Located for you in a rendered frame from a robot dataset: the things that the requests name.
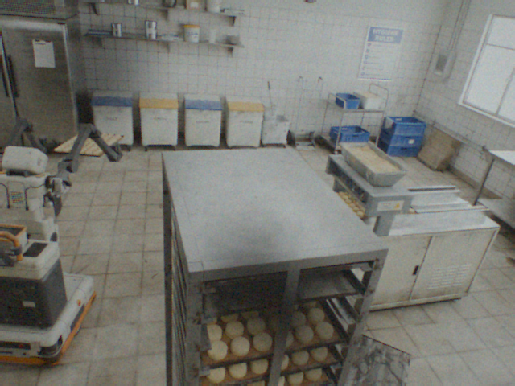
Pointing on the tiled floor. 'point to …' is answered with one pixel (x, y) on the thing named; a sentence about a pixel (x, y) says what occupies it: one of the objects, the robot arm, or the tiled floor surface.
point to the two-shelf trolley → (343, 118)
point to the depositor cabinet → (431, 259)
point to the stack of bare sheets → (378, 364)
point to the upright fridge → (63, 75)
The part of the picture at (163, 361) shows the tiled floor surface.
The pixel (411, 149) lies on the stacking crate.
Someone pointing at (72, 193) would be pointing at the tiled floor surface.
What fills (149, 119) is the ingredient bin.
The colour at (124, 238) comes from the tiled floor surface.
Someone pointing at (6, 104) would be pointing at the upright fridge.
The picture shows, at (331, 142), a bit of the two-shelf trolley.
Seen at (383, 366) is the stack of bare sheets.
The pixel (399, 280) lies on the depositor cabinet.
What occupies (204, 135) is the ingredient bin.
